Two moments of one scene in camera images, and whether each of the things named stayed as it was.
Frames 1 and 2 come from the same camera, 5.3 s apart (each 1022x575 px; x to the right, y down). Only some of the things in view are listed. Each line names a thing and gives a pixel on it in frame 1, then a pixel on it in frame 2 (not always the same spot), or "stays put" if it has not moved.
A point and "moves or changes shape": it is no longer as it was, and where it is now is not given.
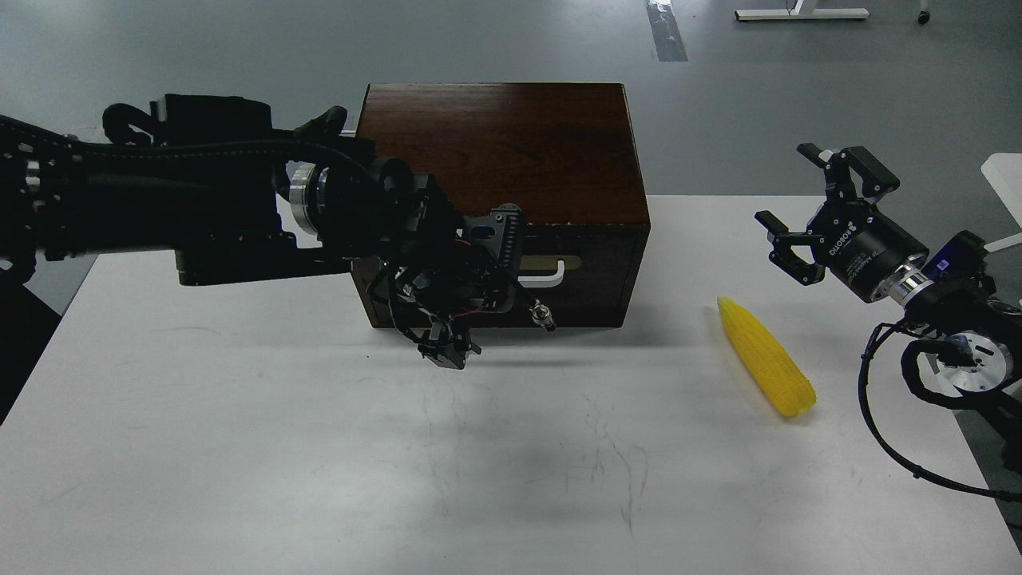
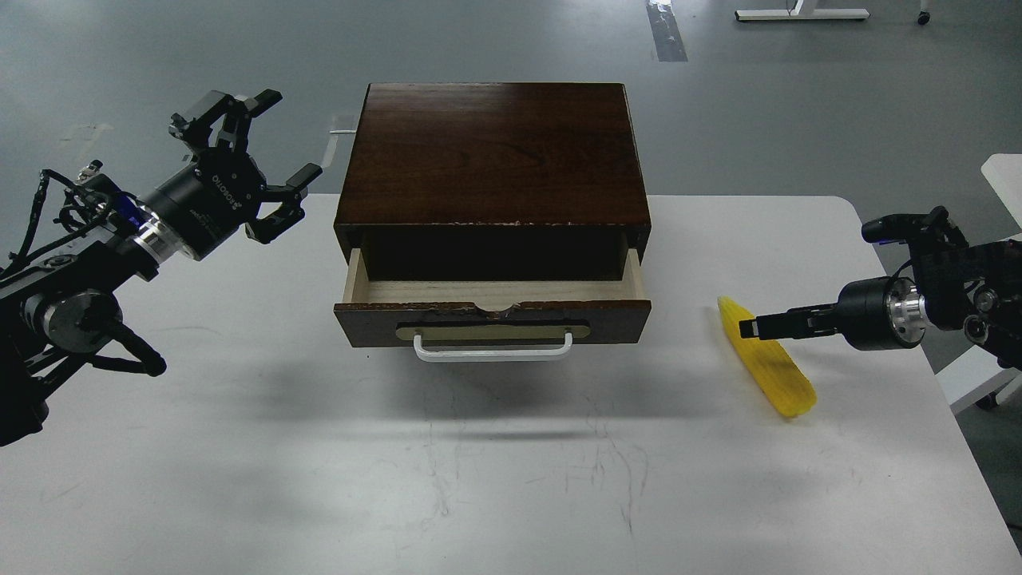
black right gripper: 861,247 -> 873,314
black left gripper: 425,262 -> 218,194
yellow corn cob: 786,381 stays put
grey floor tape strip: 667,37 stays put
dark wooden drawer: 581,275 moves or changes shape
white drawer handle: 543,281 -> 473,354
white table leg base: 798,9 stays put
